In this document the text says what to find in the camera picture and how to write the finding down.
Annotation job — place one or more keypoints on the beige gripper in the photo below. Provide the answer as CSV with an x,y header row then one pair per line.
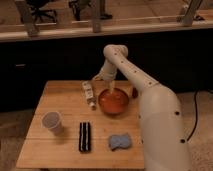
x,y
108,72

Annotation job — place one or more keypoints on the clear plastic bottle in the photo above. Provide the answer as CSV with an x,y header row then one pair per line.
x,y
89,94

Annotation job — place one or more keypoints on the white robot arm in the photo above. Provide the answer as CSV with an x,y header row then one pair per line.
x,y
165,147

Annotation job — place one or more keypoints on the orange ceramic bowl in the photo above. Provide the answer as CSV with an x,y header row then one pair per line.
x,y
113,102

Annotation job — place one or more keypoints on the small red object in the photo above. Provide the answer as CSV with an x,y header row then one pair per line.
x,y
134,93

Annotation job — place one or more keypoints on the black white striped block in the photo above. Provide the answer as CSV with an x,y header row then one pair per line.
x,y
85,137

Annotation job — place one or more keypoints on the blue sponge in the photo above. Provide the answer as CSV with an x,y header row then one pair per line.
x,y
119,141

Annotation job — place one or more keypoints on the grey plastic cup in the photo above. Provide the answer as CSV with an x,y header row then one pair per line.
x,y
52,122

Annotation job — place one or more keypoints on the wooden railing beam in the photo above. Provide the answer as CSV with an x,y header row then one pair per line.
x,y
55,31

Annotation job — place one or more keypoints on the black office chair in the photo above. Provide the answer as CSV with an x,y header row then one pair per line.
x,y
38,13

